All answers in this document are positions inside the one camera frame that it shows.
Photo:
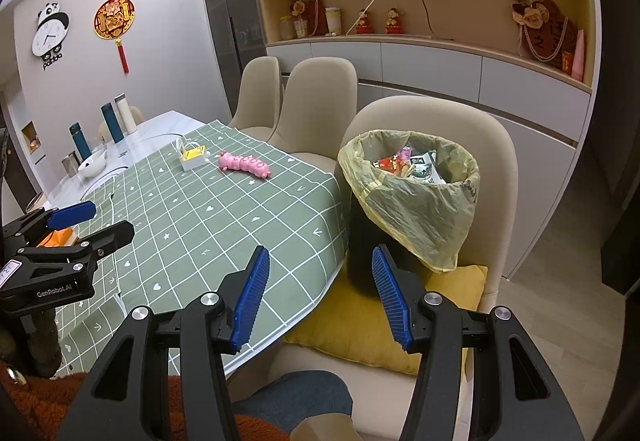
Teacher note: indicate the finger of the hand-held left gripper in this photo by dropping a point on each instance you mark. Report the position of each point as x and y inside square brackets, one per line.
[112, 236]
[72, 213]

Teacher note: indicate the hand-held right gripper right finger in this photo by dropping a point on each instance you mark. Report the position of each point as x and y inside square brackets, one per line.
[395, 301]

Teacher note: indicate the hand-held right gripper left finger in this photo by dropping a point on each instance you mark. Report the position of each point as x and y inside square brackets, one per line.
[250, 301]

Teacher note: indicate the black waste bin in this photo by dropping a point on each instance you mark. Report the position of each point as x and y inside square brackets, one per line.
[360, 266]

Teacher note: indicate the yellow plastic bin bag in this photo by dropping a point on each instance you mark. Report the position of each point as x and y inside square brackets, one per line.
[425, 221]

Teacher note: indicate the white green packet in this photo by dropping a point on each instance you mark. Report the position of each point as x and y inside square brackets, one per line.
[427, 167]

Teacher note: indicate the pink cartoon wrapper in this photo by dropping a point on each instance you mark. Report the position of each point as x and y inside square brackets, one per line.
[404, 153]

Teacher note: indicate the person's left forearm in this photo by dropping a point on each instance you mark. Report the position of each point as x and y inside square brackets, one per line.
[45, 338]

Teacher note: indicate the orange white box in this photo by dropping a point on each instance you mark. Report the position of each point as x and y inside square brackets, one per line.
[56, 238]

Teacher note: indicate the metal cup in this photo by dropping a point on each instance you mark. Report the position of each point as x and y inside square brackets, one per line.
[70, 165]

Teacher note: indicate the white bowl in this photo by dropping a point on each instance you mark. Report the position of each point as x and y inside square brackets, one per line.
[95, 164]

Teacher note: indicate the yellow seat cushion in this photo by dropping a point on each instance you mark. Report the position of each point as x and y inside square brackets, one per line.
[340, 326]

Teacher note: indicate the dark door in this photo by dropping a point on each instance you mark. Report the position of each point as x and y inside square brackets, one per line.
[17, 186]

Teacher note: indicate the short teal bottle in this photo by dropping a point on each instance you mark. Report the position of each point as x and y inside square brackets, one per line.
[80, 141]

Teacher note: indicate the green checkered tablecloth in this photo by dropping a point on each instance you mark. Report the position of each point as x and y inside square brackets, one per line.
[225, 221]

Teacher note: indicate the glass table turntable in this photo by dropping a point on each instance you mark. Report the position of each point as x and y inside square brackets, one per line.
[132, 153]

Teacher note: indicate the tall teal bottle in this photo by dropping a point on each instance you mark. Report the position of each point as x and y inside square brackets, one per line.
[112, 123]

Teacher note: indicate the person's jeans leg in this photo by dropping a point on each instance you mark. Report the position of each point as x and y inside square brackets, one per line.
[300, 391]

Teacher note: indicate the orange fleece garment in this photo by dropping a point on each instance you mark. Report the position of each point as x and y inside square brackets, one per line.
[30, 403]

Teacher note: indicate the white bottle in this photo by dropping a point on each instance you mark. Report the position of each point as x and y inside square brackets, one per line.
[126, 116]

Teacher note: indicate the clear box yellow insert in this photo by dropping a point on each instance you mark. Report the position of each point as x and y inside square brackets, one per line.
[192, 156]

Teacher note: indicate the beige dining chair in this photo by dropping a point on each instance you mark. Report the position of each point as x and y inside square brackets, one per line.
[320, 96]
[495, 146]
[137, 113]
[257, 91]

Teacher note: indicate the pink caterpillar toy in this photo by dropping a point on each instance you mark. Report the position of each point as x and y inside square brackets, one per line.
[245, 165]

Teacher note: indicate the tan rounded object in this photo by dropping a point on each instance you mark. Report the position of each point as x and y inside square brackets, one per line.
[322, 427]

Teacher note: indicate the small glass jar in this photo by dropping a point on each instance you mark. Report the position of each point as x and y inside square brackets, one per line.
[286, 28]

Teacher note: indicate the red seated figurine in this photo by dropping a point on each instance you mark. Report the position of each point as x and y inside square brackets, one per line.
[364, 22]
[394, 21]

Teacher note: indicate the white lidded cup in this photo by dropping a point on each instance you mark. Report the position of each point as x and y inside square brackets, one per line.
[333, 21]

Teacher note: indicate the flower vase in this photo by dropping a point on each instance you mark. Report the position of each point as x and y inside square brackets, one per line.
[300, 18]

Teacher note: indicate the small red box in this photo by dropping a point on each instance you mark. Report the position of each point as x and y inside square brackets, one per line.
[567, 62]

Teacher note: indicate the pink bottle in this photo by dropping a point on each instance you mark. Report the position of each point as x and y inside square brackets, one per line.
[578, 53]

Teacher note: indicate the large brown flower bag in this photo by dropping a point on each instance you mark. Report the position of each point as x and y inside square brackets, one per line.
[545, 28]

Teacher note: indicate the wall recess with orange object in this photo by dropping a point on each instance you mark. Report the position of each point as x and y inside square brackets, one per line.
[31, 137]

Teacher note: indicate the panda wall clock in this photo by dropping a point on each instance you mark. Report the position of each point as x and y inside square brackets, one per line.
[47, 33]

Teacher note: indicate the red knot wall ornament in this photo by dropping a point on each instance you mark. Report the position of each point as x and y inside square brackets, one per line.
[114, 18]

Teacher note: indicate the beige wall shelf cabinet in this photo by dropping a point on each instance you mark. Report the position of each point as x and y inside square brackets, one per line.
[430, 61]

